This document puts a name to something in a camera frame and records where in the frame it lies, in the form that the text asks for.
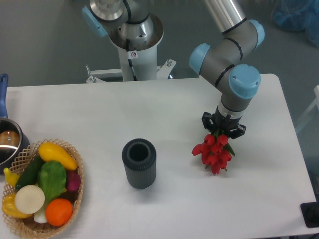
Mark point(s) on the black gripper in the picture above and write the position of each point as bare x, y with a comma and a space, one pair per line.
217, 123

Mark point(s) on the red tulip bouquet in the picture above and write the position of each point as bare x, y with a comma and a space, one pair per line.
215, 151

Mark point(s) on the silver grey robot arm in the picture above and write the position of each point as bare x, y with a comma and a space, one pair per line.
136, 33

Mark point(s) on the dark grey ribbed vase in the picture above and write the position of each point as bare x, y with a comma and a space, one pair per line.
139, 158

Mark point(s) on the black device at table edge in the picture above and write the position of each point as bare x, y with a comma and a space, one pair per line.
310, 212

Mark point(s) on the blue plastic bag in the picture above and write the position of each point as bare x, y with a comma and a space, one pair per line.
297, 16

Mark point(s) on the purple red onion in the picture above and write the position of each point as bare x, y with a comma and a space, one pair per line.
73, 181

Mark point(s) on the yellow squash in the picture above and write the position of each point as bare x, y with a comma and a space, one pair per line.
50, 151

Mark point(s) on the green lettuce leaf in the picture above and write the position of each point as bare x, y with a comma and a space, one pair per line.
52, 180

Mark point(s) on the orange fruit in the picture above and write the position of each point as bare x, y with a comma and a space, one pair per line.
58, 212

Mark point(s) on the green cucumber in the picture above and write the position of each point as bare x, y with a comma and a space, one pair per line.
30, 173

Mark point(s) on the white leek stalk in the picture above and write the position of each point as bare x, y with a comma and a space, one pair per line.
39, 216

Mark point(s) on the white round onion slice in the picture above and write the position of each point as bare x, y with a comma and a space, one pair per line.
29, 199

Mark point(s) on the yellow bell pepper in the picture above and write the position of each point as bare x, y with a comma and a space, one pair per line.
10, 209

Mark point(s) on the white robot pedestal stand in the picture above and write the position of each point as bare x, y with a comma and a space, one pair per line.
135, 66

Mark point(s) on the blue handled saucepan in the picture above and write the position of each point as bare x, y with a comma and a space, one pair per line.
12, 139

